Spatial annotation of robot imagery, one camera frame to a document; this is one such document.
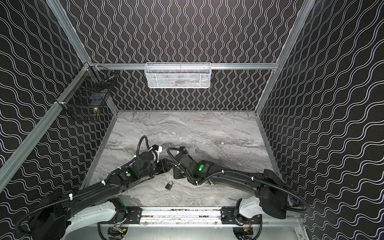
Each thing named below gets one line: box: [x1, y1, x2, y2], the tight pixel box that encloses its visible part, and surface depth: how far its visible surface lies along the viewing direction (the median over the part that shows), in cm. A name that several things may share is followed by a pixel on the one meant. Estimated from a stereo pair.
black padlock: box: [165, 180, 174, 191], surface depth 85 cm
